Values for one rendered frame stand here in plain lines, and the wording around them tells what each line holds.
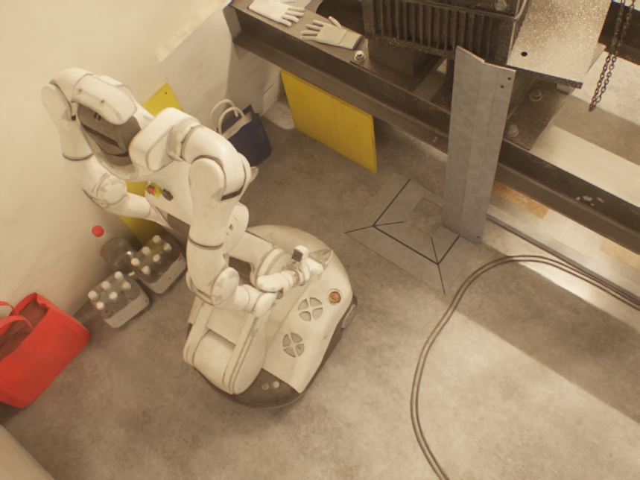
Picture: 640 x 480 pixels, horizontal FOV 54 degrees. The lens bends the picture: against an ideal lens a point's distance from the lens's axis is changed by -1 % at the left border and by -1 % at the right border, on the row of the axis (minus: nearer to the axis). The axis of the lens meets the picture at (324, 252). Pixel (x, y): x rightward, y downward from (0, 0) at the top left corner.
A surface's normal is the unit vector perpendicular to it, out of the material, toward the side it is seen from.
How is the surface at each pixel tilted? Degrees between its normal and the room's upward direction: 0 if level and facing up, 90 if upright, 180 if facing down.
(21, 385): 86
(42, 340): 85
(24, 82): 90
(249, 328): 32
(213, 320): 28
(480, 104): 90
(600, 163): 0
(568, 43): 0
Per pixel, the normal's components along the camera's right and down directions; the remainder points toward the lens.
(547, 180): -0.61, 0.74
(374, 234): -0.23, -0.31
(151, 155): 0.83, 0.43
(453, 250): 0.02, -0.36
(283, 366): -0.43, 0.12
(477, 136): -0.43, 0.83
